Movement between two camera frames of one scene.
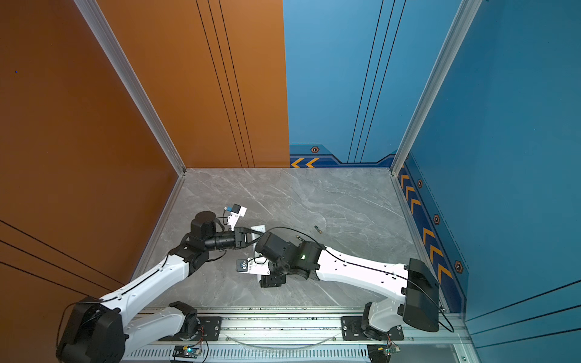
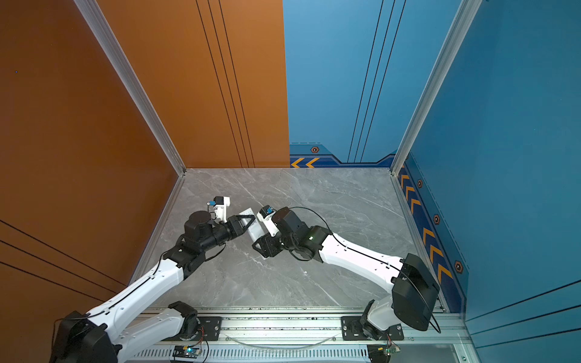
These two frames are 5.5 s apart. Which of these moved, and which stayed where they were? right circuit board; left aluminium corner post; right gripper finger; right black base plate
Moved: right gripper finger
Stayed: left aluminium corner post; right circuit board; right black base plate
